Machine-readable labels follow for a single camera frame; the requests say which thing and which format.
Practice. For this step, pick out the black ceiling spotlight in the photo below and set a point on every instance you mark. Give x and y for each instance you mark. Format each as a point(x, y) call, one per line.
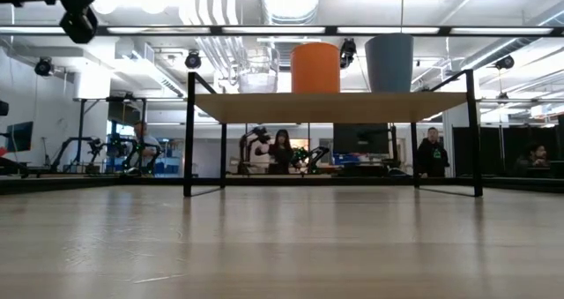
point(43, 67)
point(347, 52)
point(505, 62)
point(193, 60)

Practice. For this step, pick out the wooden shelf with black legs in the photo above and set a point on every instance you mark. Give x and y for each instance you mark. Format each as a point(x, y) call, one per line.
point(330, 107)

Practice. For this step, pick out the seated person at desk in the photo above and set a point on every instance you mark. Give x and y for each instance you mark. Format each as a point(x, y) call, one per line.
point(531, 158)

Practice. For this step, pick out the black aluminium table frame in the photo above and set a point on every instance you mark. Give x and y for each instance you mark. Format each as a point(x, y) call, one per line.
point(282, 30)

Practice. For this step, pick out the standing person by partition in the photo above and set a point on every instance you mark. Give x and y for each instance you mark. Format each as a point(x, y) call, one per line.
point(432, 155)

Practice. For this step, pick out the background black robot arm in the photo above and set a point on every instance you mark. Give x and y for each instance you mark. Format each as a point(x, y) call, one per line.
point(75, 147)
point(251, 140)
point(315, 155)
point(121, 151)

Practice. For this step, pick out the clear plastic measuring cup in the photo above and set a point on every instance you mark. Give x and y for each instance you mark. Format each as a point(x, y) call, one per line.
point(259, 76)

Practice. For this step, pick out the grey-blue plastic cup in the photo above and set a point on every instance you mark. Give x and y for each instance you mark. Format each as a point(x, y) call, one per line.
point(389, 63)

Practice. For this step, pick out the small black monitor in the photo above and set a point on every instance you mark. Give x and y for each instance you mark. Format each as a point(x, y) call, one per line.
point(20, 136)

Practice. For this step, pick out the seated person by robot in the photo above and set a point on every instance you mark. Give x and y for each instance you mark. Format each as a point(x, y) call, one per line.
point(143, 142)

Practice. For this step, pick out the orange plastic cup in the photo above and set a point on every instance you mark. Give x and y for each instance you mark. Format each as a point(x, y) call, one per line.
point(315, 67)

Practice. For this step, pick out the large black monitor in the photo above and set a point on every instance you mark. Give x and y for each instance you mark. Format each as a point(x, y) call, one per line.
point(361, 139)

